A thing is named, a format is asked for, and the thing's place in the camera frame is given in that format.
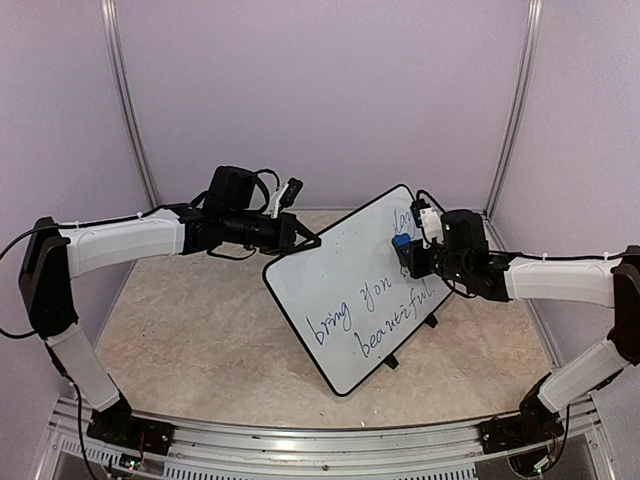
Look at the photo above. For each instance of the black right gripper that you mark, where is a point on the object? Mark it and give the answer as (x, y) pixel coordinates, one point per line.
(413, 264)

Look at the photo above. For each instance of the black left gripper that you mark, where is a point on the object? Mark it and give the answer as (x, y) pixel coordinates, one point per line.
(286, 234)

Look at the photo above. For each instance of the blue whiteboard eraser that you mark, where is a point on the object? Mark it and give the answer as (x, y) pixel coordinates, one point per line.
(402, 244)

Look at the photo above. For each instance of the white whiteboard black frame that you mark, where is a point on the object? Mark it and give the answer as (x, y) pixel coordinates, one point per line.
(350, 302)

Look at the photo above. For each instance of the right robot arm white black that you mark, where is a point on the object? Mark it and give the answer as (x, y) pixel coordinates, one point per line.
(454, 247)

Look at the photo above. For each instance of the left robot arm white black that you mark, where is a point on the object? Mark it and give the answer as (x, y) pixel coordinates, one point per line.
(237, 208)

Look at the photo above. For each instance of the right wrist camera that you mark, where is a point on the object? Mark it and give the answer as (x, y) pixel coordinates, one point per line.
(426, 212)

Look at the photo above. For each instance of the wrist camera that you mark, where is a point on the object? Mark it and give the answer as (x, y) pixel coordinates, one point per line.
(426, 212)
(284, 197)

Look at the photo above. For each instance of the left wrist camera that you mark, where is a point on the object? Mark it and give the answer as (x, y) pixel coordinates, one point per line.
(284, 197)

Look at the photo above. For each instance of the right aluminium frame post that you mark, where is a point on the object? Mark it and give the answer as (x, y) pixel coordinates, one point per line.
(517, 108)

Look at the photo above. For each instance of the aluminium frame post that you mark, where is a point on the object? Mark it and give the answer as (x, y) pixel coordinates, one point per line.
(517, 108)
(115, 49)

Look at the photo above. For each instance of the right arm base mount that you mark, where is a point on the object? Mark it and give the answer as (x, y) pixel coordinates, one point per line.
(520, 427)

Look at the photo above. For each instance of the aluminium front rail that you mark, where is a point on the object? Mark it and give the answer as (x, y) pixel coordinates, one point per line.
(209, 450)

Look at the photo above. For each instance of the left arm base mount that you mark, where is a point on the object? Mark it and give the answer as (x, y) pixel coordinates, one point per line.
(135, 432)

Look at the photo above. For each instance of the left aluminium frame post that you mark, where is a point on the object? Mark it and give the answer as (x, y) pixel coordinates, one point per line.
(115, 49)

